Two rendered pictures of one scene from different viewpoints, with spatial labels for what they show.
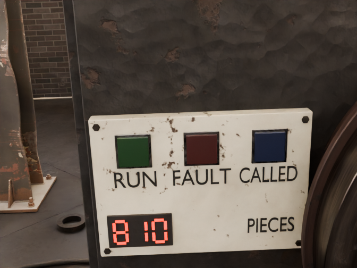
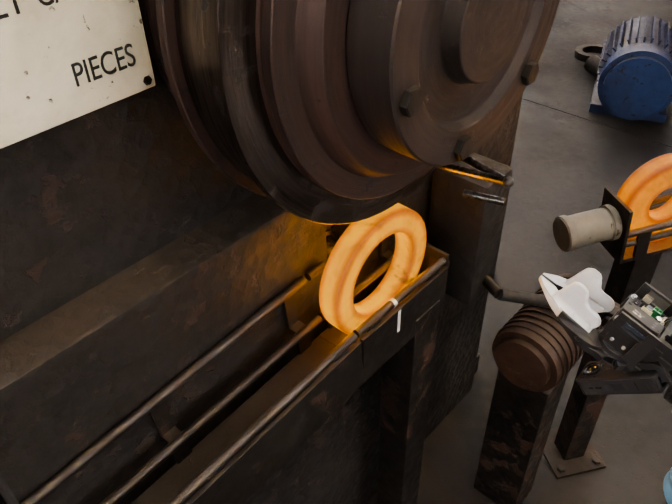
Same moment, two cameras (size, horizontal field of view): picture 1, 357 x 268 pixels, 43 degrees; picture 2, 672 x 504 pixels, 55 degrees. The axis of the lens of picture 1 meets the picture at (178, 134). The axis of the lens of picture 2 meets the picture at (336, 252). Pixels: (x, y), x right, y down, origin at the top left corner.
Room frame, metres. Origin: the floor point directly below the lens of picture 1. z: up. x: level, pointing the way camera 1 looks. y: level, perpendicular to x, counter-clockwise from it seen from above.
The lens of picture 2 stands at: (0.00, 0.14, 1.32)
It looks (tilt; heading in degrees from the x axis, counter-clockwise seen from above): 39 degrees down; 314
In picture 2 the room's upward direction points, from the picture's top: 2 degrees counter-clockwise
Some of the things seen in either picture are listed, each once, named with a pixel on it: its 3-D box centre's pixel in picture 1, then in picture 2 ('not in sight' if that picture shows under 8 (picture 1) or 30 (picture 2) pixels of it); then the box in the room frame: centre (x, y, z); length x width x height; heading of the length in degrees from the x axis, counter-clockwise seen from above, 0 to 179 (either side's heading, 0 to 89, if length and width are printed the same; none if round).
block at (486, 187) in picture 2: not in sight; (463, 228); (0.42, -0.60, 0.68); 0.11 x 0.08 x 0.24; 1
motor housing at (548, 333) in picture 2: not in sight; (532, 401); (0.28, -0.70, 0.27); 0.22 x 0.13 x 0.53; 91
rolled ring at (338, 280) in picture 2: not in sight; (375, 269); (0.41, -0.37, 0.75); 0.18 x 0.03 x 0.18; 90
